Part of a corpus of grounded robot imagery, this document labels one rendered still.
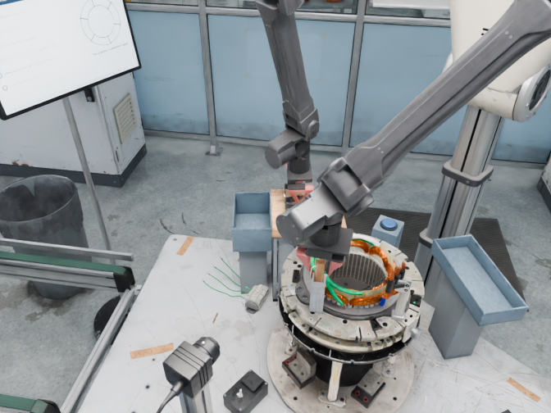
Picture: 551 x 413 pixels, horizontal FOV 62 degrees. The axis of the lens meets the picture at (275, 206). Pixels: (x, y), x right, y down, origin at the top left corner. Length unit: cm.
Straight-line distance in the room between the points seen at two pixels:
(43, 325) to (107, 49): 146
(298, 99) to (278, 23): 21
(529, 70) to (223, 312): 100
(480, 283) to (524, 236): 198
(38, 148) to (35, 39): 196
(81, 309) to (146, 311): 118
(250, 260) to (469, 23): 81
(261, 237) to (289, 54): 50
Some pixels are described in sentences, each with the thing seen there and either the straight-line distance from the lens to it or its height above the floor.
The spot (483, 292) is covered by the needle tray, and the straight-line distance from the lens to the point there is 123.
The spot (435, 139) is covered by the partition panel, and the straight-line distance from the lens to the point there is 346.
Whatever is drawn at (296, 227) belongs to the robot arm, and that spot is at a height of 140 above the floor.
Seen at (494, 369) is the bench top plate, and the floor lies 78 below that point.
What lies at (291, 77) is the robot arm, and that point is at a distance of 103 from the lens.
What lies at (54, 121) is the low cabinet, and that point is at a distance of 329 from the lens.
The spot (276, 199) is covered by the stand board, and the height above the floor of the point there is 106.
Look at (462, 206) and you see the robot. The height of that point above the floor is 108.
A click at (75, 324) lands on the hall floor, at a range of 254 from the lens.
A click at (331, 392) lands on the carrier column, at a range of 117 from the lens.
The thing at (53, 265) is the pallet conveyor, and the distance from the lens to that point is 172.
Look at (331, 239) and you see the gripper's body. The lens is 82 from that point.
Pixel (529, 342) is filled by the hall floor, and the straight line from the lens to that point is 260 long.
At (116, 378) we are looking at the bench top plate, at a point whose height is 78.
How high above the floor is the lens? 186
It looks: 38 degrees down
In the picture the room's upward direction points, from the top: 1 degrees clockwise
